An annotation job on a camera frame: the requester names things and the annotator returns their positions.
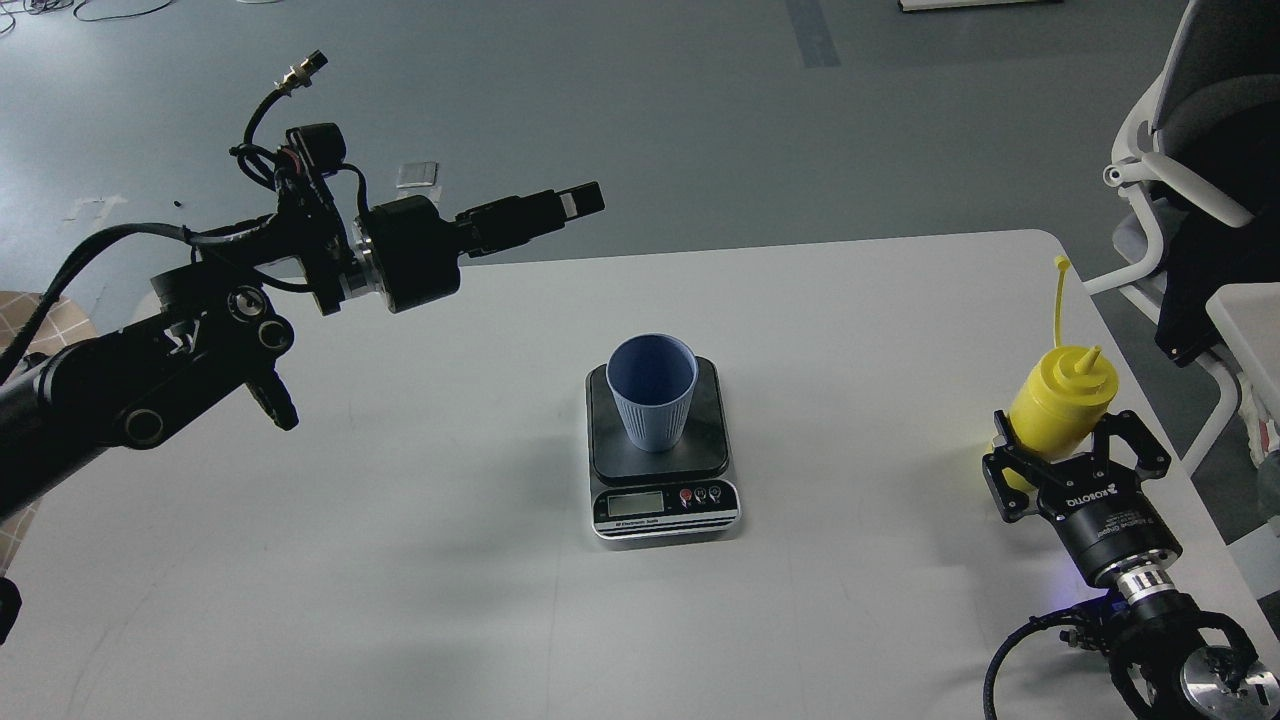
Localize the white grey office chair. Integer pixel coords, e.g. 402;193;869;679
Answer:
1085;1;1277;473

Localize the beige checkered cloth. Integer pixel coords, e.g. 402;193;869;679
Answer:
1;299;99;577

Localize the black floor cable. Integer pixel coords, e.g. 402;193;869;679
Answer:
0;0;175;37

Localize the yellow squeeze bottle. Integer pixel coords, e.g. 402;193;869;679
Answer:
1007;255;1119;464

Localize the blue ribbed cup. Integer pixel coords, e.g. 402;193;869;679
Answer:
605;333;700;454

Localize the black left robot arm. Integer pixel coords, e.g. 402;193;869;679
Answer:
1;51;605;521

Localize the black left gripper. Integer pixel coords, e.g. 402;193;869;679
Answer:
364;182;605;314

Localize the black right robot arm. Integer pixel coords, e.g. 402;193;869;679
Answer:
980;411;1277;719

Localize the silver black kitchen scale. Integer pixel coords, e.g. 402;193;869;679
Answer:
585;357;742;544

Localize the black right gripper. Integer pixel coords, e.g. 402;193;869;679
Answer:
980;410;1183;589

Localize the grey tape piece on floor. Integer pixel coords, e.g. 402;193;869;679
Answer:
396;161;439;190

